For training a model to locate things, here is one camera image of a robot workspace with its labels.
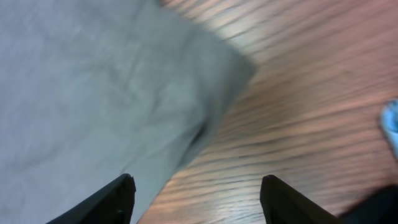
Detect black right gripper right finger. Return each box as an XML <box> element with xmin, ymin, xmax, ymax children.
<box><xmin>260</xmin><ymin>175</ymin><xmax>342</xmax><ymax>224</ymax></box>

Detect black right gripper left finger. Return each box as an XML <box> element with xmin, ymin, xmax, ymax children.
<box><xmin>49</xmin><ymin>174</ymin><xmax>136</xmax><ymax>224</ymax></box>

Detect grey shorts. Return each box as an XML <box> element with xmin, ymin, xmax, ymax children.
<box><xmin>1</xmin><ymin>0</ymin><xmax>256</xmax><ymax>223</ymax></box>

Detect light blue garment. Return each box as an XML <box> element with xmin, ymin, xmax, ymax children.
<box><xmin>380</xmin><ymin>98</ymin><xmax>398</xmax><ymax>159</ymax></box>

